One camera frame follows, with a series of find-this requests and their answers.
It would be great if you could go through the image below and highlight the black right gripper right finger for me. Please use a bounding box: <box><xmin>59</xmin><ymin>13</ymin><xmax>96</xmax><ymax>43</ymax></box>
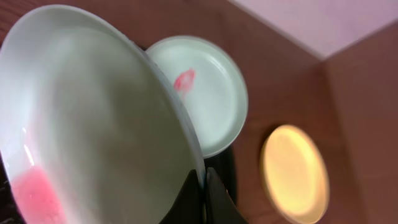
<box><xmin>206</xmin><ymin>167</ymin><xmax>248</xmax><ymax>224</ymax></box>

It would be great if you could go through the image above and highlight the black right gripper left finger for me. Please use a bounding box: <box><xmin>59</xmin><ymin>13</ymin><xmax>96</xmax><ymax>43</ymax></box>
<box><xmin>160</xmin><ymin>170</ymin><xmax>203</xmax><ymax>224</ymax></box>

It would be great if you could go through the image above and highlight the yellow plate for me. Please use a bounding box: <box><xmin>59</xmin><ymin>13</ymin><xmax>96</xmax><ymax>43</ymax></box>
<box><xmin>259</xmin><ymin>124</ymin><xmax>330</xmax><ymax>223</ymax></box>

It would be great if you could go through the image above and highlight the white plate with long stain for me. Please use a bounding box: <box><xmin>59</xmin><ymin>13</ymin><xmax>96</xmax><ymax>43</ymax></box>
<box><xmin>146</xmin><ymin>35</ymin><xmax>249</xmax><ymax>158</ymax></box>

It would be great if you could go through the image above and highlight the white plate with small stain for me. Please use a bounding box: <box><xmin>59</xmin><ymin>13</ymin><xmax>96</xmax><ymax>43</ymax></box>
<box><xmin>1</xmin><ymin>5</ymin><xmax>205</xmax><ymax>223</ymax></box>

